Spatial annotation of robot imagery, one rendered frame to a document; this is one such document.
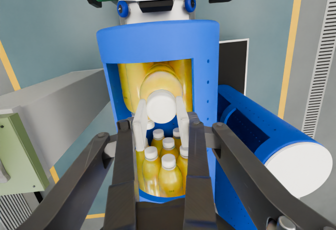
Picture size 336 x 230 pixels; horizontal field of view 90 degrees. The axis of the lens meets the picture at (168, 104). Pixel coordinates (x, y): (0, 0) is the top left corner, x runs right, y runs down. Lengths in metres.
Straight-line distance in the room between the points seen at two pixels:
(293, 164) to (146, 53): 0.70
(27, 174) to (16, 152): 0.10
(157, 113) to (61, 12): 1.58
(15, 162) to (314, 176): 1.12
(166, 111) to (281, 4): 1.70
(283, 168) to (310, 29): 1.44
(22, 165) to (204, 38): 0.73
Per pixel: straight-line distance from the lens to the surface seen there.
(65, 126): 1.01
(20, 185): 0.89
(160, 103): 0.21
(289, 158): 0.80
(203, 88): 0.35
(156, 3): 0.50
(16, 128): 0.75
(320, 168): 0.91
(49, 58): 1.82
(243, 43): 1.53
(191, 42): 0.32
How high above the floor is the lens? 1.54
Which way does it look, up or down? 70 degrees down
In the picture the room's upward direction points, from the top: 174 degrees clockwise
